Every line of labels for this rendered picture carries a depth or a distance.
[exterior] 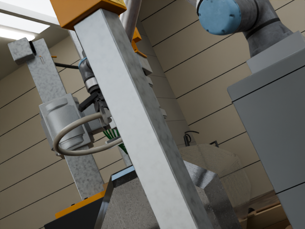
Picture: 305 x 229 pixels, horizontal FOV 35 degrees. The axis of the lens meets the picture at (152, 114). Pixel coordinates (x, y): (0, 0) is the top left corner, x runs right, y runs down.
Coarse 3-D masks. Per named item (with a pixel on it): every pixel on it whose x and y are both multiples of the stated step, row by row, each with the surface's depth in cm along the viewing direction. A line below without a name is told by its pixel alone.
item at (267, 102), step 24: (264, 72) 173; (288, 72) 170; (240, 96) 177; (264, 96) 174; (288, 96) 170; (264, 120) 174; (288, 120) 170; (264, 144) 174; (288, 144) 170; (264, 168) 174; (288, 168) 170; (288, 192) 171; (288, 216) 171
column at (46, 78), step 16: (48, 48) 385; (32, 64) 366; (48, 64) 367; (48, 80) 364; (48, 96) 362; (80, 160) 353; (80, 176) 351; (96, 176) 352; (80, 192) 349; (96, 192) 349
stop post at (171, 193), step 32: (64, 0) 106; (96, 0) 102; (96, 32) 105; (96, 64) 105; (128, 64) 103; (128, 96) 102; (128, 128) 102; (160, 128) 102; (160, 160) 99; (160, 192) 99; (192, 192) 102; (160, 224) 99; (192, 224) 96
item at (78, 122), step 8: (80, 120) 231; (88, 120) 231; (64, 128) 235; (72, 128) 233; (56, 136) 239; (56, 144) 244; (112, 144) 274; (64, 152) 258; (72, 152) 264; (80, 152) 268; (88, 152) 271; (96, 152) 273
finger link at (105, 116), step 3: (105, 108) 232; (105, 111) 231; (108, 111) 231; (102, 114) 229; (105, 114) 229; (108, 114) 230; (105, 117) 228; (108, 117) 229; (105, 120) 228; (105, 123) 229
